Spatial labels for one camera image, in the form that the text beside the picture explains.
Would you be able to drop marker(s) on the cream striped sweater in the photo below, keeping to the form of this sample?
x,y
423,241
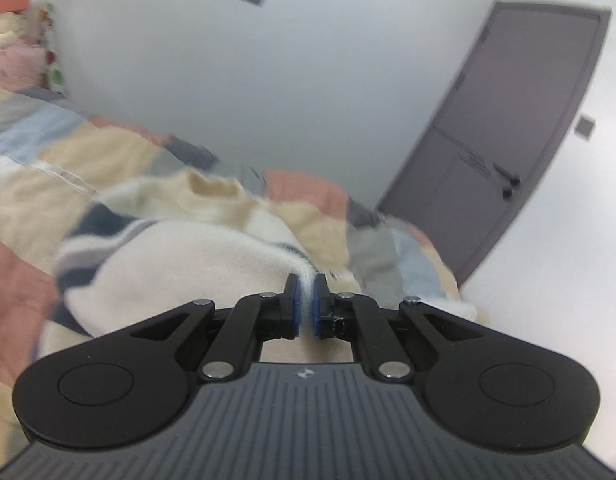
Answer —
x,y
187,270

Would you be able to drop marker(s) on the floral pillow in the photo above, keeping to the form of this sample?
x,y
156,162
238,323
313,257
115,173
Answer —
x,y
52,60

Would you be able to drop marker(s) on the grey door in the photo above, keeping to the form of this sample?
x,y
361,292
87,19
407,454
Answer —
x,y
503,110

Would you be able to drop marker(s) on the patchwork quilt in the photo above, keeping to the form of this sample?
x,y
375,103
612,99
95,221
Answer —
x,y
32,160

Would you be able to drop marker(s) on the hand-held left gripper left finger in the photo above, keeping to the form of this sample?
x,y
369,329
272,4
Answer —
x,y
293,310

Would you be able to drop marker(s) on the cream bundled duvet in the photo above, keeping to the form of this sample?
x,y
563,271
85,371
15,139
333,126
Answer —
x,y
12,60

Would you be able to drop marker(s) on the wall light switch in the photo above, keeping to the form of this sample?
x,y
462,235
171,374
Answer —
x,y
585,127

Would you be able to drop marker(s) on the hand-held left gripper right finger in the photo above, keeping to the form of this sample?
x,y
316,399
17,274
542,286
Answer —
x,y
319,310

